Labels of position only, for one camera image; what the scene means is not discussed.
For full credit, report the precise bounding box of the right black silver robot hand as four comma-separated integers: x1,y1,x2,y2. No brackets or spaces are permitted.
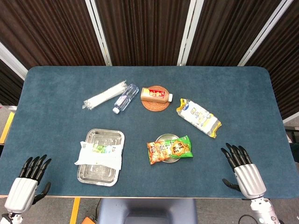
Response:
221,143,267,200

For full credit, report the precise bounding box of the white snack packet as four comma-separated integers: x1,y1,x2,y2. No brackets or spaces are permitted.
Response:
74,140,123,171

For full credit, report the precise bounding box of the clear plastic water bottle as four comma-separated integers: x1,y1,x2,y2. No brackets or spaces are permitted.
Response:
112,83,139,114

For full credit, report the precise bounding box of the small metal bowl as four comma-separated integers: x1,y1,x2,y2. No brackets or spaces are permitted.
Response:
155,133,185,163

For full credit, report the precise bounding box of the black floor cable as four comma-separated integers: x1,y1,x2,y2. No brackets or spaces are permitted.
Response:
238,214,256,224

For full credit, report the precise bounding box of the rectangular steel tray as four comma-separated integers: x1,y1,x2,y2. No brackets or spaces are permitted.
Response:
77,128,125,187

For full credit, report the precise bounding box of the green orange snack bag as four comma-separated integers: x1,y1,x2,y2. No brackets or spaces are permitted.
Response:
146,135,194,165

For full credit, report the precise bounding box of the orange object on floor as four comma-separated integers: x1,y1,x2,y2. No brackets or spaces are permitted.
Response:
82,216,99,224

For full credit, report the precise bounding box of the white yellow food bag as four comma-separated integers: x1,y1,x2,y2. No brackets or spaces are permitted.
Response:
176,98,222,139

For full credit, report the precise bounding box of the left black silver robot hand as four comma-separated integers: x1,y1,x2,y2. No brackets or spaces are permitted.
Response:
4,154,52,213

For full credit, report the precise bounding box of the dark brown partition panel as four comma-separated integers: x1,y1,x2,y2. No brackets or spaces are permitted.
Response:
0,59,24,106
247,0,299,120
0,0,106,70
186,0,284,67
94,0,192,66

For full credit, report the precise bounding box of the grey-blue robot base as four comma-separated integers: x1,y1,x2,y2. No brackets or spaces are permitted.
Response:
97,198,198,224

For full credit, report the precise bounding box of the clear-wrapped white straw bundle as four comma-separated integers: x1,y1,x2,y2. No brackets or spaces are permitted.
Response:
82,80,128,110

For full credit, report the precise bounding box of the white partition post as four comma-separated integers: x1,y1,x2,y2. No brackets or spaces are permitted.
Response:
177,0,199,66
0,42,28,81
85,0,113,66
237,0,294,67

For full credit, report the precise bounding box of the brown drink bottle red label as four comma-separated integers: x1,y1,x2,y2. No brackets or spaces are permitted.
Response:
140,87,174,103

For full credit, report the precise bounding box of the round woven brown coaster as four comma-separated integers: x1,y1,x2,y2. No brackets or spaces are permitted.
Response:
142,85,170,112

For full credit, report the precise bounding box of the black box beside table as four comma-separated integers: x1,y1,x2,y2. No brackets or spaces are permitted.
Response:
284,126,299,144

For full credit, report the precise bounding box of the blue felt table cloth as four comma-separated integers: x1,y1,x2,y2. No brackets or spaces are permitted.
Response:
0,66,299,199

